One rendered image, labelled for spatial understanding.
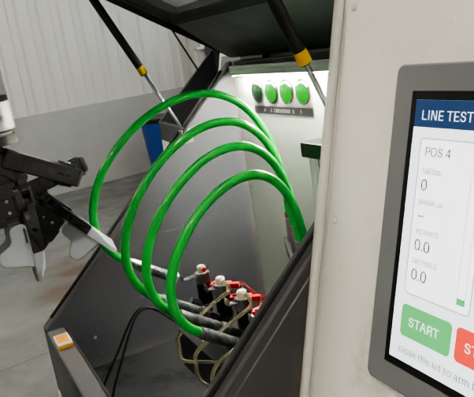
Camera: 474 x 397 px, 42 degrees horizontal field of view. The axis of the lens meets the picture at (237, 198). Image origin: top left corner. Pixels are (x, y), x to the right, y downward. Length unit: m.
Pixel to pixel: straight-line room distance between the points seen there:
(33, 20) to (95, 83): 1.02
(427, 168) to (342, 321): 0.23
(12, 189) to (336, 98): 0.44
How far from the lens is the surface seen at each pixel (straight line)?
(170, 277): 0.85
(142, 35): 8.35
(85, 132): 7.97
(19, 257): 0.90
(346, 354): 0.78
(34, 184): 1.05
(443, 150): 0.63
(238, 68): 1.38
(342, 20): 0.80
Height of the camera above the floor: 1.49
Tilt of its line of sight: 14 degrees down
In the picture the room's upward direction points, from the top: 9 degrees counter-clockwise
